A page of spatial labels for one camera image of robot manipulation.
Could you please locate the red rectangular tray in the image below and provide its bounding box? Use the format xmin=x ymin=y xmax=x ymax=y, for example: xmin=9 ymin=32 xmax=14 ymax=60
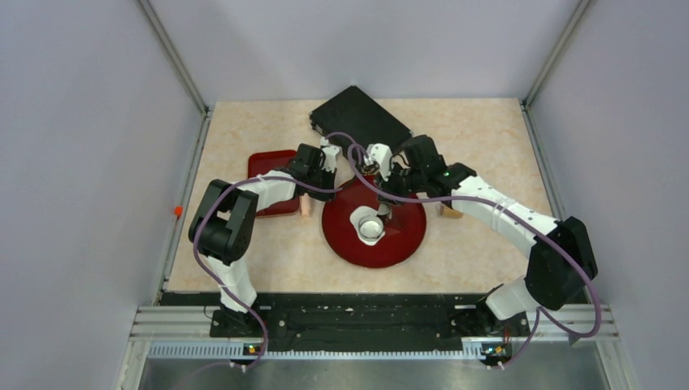
xmin=247 ymin=149 xmax=301 ymax=218

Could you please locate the black case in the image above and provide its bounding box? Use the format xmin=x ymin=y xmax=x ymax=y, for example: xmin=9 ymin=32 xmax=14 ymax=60
xmin=309 ymin=85 xmax=413 ymax=157

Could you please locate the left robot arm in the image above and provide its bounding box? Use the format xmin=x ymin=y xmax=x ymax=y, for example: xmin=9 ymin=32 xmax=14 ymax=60
xmin=188 ymin=140 xmax=342 ymax=336

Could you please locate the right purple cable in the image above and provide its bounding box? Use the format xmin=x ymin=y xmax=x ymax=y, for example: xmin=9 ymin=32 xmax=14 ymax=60
xmin=347 ymin=144 xmax=603 ymax=370

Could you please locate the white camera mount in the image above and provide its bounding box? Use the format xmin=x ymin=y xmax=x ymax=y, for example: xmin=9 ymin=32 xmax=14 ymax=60
xmin=365 ymin=143 xmax=392 ymax=181
xmin=319 ymin=136 xmax=342 ymax=174

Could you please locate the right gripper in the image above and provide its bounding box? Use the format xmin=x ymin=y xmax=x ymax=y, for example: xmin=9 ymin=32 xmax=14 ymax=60
xmin=375 ymin=159 xmax=427 ymax=206

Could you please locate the wooden double-ended roller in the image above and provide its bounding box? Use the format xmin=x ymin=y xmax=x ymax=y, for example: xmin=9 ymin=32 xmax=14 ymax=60
xmin=437 ymin=204 xmax=464 ymax=219

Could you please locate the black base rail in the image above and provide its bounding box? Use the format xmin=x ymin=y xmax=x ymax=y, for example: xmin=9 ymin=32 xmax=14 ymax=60
xmin=161 ymin=291 xmax=577 ymax=353

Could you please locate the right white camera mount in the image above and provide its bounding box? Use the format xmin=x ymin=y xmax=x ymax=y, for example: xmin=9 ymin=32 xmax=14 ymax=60
xmin=365 ymin=143 xmax=392 ymax=181

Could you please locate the pink plastic cylinder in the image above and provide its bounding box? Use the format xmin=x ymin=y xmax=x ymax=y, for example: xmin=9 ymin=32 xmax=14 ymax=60
xmin=300 ymin=195 xmax=312 ymax=218

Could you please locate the clear glass cup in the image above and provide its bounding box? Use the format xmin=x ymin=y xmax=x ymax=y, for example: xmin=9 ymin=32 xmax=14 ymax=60
xmin=357 ymin=215 xmax=384 ymax=241

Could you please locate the round red tray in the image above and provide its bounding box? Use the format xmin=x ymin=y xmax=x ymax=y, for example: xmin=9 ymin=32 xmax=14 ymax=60
xmin=321 ymin=178 xmax=427 ymax=268

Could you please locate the white dough ball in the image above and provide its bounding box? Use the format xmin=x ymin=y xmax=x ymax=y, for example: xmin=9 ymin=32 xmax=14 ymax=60
xmin=349 ymin=206 xmax=385 ymax=246

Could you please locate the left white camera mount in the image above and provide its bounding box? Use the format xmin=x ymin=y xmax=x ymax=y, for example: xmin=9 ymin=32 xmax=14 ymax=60
xmin=319 ymin=136 xmax=342 ymax=174

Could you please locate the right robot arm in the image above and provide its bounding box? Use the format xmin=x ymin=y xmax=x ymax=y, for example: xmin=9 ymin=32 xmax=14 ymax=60
xmin=367 ymin=135 xmax=598 ymax=335

